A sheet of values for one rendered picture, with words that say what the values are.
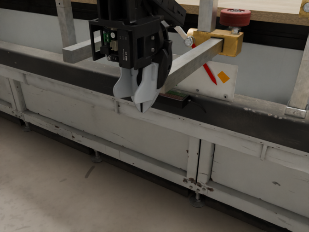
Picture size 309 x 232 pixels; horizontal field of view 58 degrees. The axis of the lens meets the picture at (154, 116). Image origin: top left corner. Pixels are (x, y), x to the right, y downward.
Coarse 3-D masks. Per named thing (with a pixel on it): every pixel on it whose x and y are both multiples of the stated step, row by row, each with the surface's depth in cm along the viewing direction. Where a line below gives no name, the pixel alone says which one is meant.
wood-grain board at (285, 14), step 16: (80, 0) 111; (96, 0) 107; (176, 0) 96; (192, 0) 96; (224, 0) 96; (240, 0) 96; (256, 0) 96; (272, 0) 96; (288, 0) 96; (256, 16) 80; (272, 16) 77; (288, 16) 75
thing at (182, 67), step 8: (208, 40) 66; (216, 40) 66; (200, 48) 60; (208, 48) 60; (216, 48) 64; (184, 56) 55; (192, 56) 55; (200, 56) 57; (208, 56) 61; (176, 64) 51; (184, 64) 51; (192, 64) 54; (200, 64) 58; (176, 72) 49; (184, 72) 52; (192, 72) 55; (168, 80) 47; (176, 80) 50; (168, 88) 48
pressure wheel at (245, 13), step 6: (222, 12) 74; (228, 12) 72; (234, 12) 72; (240, 12) 72; (246, 12) 72; (222, 18) 74; (228, 18) 73; (234, 18) 72; (240, 18) 72; (246, 18) 73; (222, 24) 75; (228, 24) 74; (234, 24) 73; (240, 24) 73; (246, 24) 74
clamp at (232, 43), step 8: (192, 32) 71; (200, 32) 69; (208, 32) 69; (216, 32) 69; (224, 32) 69; (240, 32) 69; (200, 40) 70; (224, 40) 67; (232, 40) 66; (240, 40) 68; (192, 48) 72; (224, 48) 68; (232, 48) 67; (240, 48) 70; (232, 56) 68
